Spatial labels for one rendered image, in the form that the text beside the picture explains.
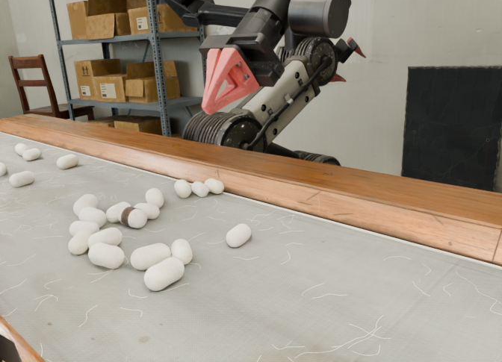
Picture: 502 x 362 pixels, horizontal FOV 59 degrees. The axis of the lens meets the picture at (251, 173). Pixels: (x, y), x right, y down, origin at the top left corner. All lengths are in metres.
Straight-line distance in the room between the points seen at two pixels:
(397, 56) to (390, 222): 1.99
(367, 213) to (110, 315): 0.26
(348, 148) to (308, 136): 0.27
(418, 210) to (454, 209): 0.03
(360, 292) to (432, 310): 0.05
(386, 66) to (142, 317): 2.20
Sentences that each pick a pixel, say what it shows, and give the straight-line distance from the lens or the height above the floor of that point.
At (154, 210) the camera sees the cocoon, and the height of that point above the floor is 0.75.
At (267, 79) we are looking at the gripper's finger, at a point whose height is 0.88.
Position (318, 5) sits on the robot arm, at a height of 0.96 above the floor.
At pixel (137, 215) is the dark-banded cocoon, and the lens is 0.49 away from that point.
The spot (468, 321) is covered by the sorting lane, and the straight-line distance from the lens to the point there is 0.35.
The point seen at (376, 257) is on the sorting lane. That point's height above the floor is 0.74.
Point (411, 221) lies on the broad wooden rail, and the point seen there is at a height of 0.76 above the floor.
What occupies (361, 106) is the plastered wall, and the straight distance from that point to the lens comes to 2.52.
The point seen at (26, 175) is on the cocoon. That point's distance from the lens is 0.74.
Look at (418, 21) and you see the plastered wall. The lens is 2.38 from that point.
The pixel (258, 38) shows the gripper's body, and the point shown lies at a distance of 0.55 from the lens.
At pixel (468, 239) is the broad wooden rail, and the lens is 0.43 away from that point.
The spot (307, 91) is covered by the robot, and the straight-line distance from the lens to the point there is 0.97.
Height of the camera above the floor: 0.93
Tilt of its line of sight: 17 degrees down
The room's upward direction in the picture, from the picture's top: 3 degrees counter-clockwise
